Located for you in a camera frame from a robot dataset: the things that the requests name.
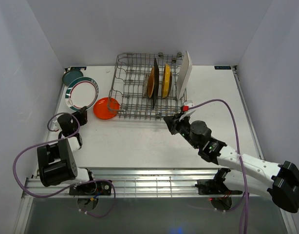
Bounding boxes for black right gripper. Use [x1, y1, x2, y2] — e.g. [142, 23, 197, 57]
[163, 113, 199, 150]

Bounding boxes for white plate striped rim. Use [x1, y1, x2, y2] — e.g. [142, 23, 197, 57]
[65, 77, 99, 111]

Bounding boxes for dark teal round plate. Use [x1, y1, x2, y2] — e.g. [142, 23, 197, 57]
[62, 69, 83, 86]

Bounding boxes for speckled beige oval plate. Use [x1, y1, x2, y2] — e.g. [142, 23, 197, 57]
[143, 74, 150, 97]

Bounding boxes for yellow polka dot plate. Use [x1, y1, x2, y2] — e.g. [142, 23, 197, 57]
[161, 63, 172, 98]

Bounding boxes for woven bamboo round plate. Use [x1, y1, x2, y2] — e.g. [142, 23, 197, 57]
[148, 67, 155, 98]

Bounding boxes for white rectangular plate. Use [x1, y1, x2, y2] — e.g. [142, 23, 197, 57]
[176, 51, 192, 100]

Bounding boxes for green square glazed plate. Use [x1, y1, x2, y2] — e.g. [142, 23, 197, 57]
[151, 58, 159, 109]

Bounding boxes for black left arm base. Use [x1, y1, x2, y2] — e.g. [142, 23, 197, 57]
[69, 180, 112, 196]

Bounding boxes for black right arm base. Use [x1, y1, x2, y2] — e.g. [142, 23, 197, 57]
[195, 179, 242, 195]

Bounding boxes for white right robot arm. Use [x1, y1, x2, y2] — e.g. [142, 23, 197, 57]
[163, 113, 299, 213]

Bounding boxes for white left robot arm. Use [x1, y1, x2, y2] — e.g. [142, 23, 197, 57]
[37, 106, 97, 195]

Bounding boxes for orange round plate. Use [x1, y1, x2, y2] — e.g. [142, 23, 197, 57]
[93, 97, 120, 120]

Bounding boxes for black label back left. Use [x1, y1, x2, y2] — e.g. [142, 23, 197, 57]
[65, 66, 87, 72]

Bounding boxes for black xdof label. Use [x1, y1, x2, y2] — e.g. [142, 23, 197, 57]
[214, 66, 232, 70]

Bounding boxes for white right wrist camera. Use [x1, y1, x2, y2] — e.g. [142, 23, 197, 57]
[179, 100, 195, 121]

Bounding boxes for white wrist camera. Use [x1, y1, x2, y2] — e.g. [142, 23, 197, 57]
[179, 100, 195, 121]
[52, 120, 61, 132]

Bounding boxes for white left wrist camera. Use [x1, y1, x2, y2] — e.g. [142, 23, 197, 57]
[52, 120, 61, 132]

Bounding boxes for grey wire dish rack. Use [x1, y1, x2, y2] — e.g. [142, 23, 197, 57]
[109, 52, 187, 119]

